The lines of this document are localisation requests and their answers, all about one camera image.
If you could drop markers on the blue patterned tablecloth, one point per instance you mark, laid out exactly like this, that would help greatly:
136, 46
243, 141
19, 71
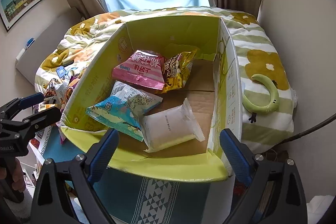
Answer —
130, 198

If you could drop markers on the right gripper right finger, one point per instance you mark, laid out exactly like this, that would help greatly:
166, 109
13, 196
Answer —
274, 191

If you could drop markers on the blue tag on duvet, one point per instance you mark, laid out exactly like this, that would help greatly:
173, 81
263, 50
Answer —
61, 72

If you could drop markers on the black white snack bag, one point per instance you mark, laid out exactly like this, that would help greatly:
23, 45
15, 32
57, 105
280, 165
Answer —
56, 91

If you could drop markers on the green snake plush toy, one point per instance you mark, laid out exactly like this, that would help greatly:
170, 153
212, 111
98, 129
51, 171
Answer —
261, 104

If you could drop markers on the orange snack bag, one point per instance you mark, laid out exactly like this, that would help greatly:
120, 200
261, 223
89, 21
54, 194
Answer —
69, 90

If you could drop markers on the green cardboard box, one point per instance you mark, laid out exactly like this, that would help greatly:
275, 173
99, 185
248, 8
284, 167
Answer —
213, 91

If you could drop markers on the blue white snack bag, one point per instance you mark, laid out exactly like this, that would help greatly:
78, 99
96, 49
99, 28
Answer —
123, 109

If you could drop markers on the left hand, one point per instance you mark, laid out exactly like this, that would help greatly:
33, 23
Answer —
17, 174

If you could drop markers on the gold chocolate pillows snack bag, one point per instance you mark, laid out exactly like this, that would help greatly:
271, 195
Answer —
176, 70

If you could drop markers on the pink striped snack bag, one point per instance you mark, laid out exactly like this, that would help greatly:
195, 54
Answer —
143, 68

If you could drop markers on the floral striped duvet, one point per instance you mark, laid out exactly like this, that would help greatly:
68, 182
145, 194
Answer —
256, 55

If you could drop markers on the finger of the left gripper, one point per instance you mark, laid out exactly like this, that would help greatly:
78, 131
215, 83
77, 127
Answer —
15, 106
39, 118

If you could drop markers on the white translucent snack packet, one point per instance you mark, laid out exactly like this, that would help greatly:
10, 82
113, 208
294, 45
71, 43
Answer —
170, 127

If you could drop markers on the grey headboard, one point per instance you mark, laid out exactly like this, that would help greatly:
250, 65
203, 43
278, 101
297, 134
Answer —
30, 59

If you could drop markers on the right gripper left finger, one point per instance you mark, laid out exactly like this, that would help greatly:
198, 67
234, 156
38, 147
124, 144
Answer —
51, 203

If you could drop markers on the blue white object on headboard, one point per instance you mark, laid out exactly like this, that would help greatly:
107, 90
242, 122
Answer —
26, 47

